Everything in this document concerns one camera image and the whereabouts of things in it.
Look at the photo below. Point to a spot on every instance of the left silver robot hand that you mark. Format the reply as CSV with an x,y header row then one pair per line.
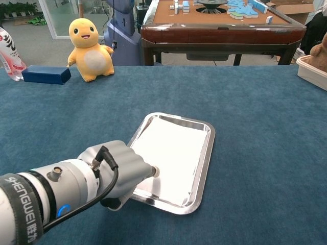
x,y
125,168

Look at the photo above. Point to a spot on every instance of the white paper sheet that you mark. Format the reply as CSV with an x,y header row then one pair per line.
x,y
173,158

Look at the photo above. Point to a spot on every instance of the silver metal tray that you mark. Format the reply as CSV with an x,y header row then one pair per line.
x,y
184,122

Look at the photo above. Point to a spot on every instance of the dark blue box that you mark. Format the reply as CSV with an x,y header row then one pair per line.
x,y
43,74

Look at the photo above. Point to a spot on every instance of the yellow plush dinosaur toy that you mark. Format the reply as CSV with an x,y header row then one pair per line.
x,y
89,46

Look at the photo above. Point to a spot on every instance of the blue felt table cover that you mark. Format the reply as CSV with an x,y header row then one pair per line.
x,y
255,153

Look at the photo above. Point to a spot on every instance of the brown wooden mahjong table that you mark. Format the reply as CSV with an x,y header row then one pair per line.
x,y
217,33

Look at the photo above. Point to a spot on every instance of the small mahjong tile cluster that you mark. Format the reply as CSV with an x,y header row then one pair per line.
x,y
180,6

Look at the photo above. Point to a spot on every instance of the green cloth heap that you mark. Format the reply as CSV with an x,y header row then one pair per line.
x,y
37,21

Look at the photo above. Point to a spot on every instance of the black mahjong table hub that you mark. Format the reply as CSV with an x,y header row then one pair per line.
x,y
212,3

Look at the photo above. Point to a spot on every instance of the green potted plants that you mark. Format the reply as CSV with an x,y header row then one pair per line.
x,y
18,9

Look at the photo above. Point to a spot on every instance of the heap of blue mahjong tiles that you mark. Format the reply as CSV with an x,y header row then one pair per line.
x,y
242,10

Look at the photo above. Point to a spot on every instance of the cream plastic basket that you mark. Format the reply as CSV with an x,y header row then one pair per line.
x,y
309,74

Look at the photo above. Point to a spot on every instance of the single blue white mahjong tile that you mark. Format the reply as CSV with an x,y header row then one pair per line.
x,y
269,19

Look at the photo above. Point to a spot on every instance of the brown capybara plush toy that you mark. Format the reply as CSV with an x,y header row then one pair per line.
x,y
320,53

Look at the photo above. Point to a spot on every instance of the brown cardboard box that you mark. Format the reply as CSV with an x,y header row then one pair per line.
x,y
293,10

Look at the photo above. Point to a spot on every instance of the person in dark clothes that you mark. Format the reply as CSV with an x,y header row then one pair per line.
x,y
315,33

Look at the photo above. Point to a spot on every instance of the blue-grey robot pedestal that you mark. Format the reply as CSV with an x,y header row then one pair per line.
x,y
122,38

